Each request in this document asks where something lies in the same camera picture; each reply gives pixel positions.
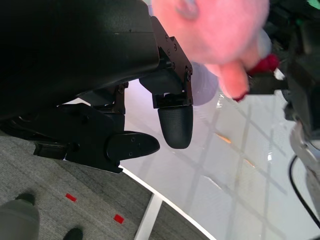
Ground black cable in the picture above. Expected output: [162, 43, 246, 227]
[288, 154, 320, 229]

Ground pink plush doll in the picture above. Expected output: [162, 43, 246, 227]
[151, 0, 280, 102]

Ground white table leg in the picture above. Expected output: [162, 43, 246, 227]
[134, 194, 164, 240]

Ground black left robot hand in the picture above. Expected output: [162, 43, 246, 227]
[0, 0, 194, 174]

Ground person's grey trouser leg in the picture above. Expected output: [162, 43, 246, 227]
[0, 199, 41, 240]

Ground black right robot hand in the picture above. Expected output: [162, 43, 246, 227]
[246, 0, 320, 141]

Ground lavender round plate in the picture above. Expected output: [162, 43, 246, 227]
[190, 62, 221, 107]

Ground black shoe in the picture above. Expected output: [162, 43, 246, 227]
[63, 226, 84, 240]
[14, 193, 36, 206]

